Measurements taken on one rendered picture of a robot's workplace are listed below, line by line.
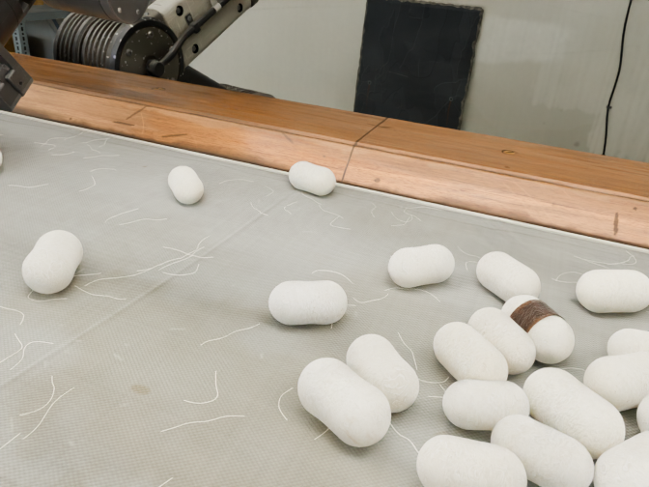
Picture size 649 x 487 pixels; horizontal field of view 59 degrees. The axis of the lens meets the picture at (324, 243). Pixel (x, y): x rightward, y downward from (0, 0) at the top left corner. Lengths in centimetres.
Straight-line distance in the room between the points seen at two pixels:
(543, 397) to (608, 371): 3
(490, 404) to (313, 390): 6
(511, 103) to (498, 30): 27
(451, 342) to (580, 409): 5
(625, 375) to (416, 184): 21
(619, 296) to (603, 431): 10
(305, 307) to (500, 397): 9
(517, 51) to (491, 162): 189
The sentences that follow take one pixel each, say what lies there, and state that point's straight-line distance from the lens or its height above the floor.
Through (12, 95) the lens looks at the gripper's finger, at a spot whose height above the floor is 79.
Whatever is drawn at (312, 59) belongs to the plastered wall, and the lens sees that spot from 252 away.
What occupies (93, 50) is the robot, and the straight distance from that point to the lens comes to 83.
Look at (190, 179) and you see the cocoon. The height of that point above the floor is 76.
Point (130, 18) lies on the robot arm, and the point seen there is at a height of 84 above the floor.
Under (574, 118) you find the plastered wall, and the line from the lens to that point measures 233.
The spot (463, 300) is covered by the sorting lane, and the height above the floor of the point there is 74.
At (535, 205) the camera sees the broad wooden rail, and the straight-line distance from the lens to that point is 40.
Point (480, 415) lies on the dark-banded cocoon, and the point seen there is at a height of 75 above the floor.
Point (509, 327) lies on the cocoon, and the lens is 25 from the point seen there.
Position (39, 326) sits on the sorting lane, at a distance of 27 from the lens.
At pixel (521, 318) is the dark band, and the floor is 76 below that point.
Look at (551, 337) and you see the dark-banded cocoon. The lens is 25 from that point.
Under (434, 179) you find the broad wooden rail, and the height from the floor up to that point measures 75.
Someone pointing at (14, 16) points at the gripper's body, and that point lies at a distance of 47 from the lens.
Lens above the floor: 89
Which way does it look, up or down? 27 degrees down
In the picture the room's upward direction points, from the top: 5 degrees clockwise
